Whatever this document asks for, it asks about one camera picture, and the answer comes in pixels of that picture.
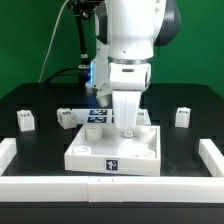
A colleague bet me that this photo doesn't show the white square tabletop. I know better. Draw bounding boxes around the white square tabletop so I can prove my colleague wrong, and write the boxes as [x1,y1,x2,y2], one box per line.
[64,123,161,176]

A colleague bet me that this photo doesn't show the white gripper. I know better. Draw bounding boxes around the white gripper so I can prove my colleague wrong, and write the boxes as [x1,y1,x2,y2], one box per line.
[109,63,151,138]

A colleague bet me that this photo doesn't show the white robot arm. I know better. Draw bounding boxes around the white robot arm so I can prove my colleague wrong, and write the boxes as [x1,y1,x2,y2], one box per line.
[86,0,181,137]

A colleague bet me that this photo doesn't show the white sheet with tags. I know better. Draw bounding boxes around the white sheet with tags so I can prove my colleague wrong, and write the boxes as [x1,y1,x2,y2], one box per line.
[72,109,151,125]

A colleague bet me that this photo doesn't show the black cable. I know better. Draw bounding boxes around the black cable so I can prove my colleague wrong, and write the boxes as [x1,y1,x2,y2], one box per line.
[43,65,92,84]

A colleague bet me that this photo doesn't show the black camera stand pole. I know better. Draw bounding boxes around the black camera stand pole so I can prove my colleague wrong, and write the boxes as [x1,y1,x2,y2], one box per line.
[67,0,95,64]

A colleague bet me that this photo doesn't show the white U-shaped obstacle fence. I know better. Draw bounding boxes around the white U-shaped obstacle fence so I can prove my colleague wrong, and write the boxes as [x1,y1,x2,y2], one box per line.
[0,138,224,203]

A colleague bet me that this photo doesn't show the white cable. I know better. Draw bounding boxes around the white cable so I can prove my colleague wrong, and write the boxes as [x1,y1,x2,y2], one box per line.
[38,0,72,84]

